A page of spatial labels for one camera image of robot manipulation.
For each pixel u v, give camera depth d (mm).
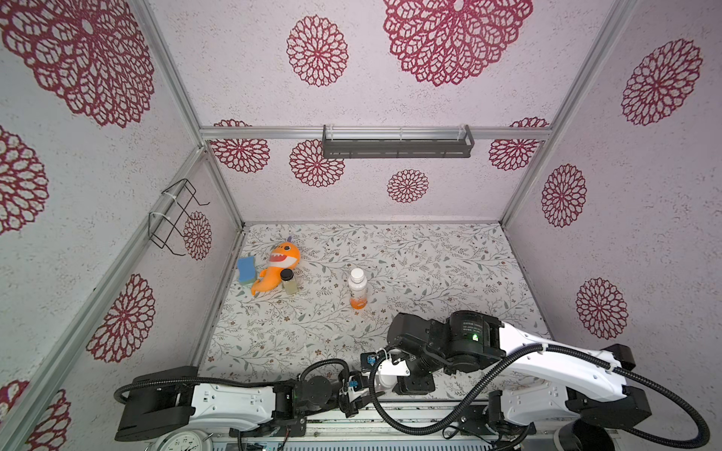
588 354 395
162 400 482
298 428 729
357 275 828
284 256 996
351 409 616
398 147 893
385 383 610
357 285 834
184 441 684
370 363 501
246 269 1080
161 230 719
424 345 436
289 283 927
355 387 603
